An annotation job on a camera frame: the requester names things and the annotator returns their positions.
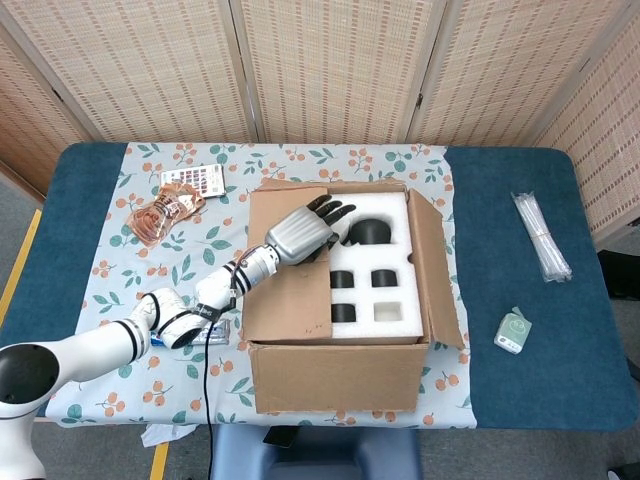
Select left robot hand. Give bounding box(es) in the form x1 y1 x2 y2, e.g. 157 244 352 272
264 194 359 266

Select large cardboard box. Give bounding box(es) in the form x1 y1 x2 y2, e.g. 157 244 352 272
241 177 469 416

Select large black round vessel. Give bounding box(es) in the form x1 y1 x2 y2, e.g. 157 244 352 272
347 218 399 247

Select white foam insert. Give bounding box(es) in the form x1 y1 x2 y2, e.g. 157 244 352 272
327 184 426 344

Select flat colour swatch box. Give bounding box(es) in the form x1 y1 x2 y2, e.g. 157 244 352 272
160 164 226 199

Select brown snack pouch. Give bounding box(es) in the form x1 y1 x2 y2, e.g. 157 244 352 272
121 182 207 247

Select floral fruit print tablecloth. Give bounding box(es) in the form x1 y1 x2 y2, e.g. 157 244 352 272
44 142 479 431

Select woven folding screen panel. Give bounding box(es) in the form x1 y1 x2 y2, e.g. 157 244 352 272
532 29 640 241
232 0 449 144
0 0 261 144
407 0 624 149
0 24 101 196

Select small green white packet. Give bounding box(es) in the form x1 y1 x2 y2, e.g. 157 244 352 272
493 305 533 354

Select crumpled white paper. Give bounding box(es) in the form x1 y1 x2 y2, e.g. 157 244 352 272
139 423 199 449

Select clear plastic straw bag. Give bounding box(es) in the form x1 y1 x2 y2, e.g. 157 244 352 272
509 191 574 284

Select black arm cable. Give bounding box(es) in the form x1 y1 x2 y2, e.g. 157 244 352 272
197 279 241 480

